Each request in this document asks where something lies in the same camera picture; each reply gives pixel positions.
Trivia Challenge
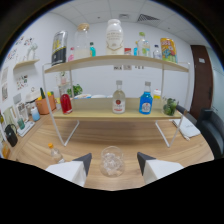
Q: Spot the clear bottle orange cap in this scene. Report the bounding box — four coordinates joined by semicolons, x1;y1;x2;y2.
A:
47;142;65;164

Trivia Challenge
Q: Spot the blue liquid bottle silver cap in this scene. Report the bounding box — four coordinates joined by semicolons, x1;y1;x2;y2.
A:
138;80;154;116

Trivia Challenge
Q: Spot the large white milk bottle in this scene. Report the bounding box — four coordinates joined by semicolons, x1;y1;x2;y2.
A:
105;18;125;56

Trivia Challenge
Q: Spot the light blue cup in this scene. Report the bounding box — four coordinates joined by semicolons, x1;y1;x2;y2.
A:
30;106;41;123

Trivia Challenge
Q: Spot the green cup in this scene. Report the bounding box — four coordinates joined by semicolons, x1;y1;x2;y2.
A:
17;117;26;130

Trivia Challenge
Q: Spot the yellow red noodle cup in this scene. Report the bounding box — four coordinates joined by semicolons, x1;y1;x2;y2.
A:
152;88;162;100

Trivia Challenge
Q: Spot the clear glass with ice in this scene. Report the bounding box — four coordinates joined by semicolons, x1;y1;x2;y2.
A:
99;145;126;178

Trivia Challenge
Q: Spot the white fabric pouch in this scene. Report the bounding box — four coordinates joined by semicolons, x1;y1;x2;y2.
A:
172;118;202;141

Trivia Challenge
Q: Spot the white tray scale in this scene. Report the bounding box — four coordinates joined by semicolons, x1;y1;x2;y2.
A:
16;119;36;138

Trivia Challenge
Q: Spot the glass jar of limes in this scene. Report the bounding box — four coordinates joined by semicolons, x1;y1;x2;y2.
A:
162;96;180;117

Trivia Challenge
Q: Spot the red liquid bottle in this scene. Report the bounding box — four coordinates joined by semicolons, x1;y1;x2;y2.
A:
60;87;74;115

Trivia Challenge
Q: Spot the black office chair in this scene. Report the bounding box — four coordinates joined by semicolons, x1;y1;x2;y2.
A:
195;108;224;160

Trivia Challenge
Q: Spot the orange pot with items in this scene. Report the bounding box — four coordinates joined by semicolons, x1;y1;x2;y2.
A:
35;87;57;116

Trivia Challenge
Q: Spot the black kettle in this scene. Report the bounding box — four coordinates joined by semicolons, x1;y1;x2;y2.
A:
3;123;19;148

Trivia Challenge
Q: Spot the blue rimmed plate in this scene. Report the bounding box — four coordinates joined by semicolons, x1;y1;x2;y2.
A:
73;93;93;100

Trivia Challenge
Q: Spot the green potted plant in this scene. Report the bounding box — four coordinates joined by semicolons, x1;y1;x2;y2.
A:
66;83;84;98

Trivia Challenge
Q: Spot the white electric kettle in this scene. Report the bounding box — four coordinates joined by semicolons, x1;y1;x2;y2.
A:
25;87;42;103

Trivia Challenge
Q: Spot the small vase with plant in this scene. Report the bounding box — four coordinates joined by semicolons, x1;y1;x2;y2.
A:
59;71;68;85

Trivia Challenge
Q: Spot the brown door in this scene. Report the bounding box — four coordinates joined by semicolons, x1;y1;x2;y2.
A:
189;44;214;121

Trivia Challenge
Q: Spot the pink liquid bottle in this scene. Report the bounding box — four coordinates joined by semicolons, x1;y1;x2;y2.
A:
67;46;76;63

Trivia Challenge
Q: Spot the small clear water bottle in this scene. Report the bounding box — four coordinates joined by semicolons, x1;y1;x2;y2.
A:
152;44;163;60

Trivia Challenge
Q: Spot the orange yellow snack bag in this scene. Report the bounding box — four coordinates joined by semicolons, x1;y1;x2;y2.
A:
159;37;179;64

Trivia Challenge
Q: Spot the small blue drink bottle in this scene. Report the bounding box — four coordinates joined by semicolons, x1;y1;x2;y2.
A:
133;40;139;57

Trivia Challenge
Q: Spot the black yellow snack bag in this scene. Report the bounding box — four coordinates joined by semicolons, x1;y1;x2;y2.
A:
50;30;69;67

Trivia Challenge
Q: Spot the teal liquid bottle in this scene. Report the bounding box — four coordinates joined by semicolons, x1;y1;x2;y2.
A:
89;41;97;58

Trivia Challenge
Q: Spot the clear soda bottle green cap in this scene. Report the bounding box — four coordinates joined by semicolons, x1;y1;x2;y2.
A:
137;31;151;58

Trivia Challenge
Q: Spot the wooden muddler dark handle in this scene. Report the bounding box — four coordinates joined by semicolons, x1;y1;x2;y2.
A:
175;104;189;118

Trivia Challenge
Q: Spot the white frame wooden shelf rack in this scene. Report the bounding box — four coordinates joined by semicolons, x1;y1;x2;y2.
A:
41;54;193;148

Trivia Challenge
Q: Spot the white wall shelf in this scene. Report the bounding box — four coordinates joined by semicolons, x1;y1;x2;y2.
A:
13;58;40;71

